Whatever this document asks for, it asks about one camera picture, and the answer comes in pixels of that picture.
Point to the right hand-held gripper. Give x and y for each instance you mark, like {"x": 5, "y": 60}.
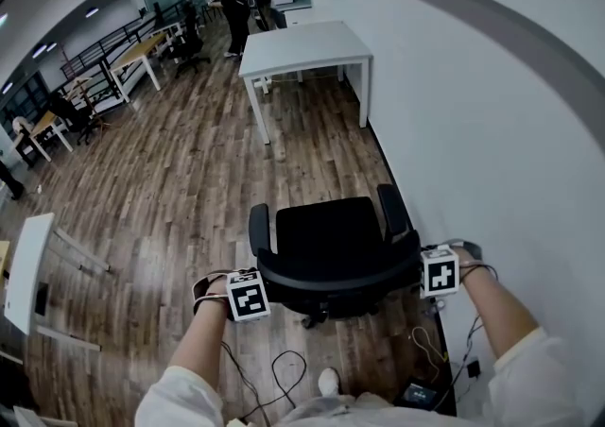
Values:
{"x": 440, "y": 274}

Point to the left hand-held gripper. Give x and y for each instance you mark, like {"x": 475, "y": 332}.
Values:
{"x": 248, "y": 297}

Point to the black office chair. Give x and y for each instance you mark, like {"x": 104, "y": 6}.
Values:
{"x": 331, "y": 236}

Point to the person's right forearm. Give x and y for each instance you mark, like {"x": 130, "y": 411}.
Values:
{"x": 501, "y": 316}

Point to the person's left forearm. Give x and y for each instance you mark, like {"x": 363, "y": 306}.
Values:
{"x": 198, "y": 345}

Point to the person's right hand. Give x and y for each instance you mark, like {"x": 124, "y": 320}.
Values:
{"x": 468, "y": 264}

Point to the person's left hand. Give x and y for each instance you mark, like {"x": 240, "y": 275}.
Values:
{"x": 215, "y": 290}

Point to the red wrist band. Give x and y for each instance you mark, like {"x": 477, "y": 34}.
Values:
{"x": 215, "y": 295}

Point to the dark wrist band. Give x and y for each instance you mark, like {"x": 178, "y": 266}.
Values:
{"x": 482, "y": 269}

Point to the black power adapter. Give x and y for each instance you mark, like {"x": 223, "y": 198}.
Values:
{"x": 473, "y": 368}

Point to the person's left white shoe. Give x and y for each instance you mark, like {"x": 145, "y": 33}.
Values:
{"x": 328, "y": 382}

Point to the person in white coat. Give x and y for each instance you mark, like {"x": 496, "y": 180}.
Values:
{"x": 189, "y": 401}

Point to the black screen device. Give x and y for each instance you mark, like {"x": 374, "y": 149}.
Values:
{"x": 416, "y": 397}

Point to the white table with slanted legs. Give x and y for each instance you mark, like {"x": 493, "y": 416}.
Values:
{"x": 28, "y": 264}

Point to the white desk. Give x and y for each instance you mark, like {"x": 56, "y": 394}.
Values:
{"x": 298, "y": 16}
{"x": 302, "y": 47}

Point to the wooden top table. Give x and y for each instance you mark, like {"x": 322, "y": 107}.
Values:
{"x": 139, "y": 49}
{"x": 45, "y": 122}

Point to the black metal railing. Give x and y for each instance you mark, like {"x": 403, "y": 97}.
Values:
{"x": 124, "y": 29}

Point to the wooden coat stand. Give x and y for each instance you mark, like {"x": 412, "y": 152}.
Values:
{"x": 64, "y": 63}

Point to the ceiling light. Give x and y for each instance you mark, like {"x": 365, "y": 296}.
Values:
{"x": 92, "y": 12}
{"x": 7, "y": 87}
{"x": 44, "y": 49}

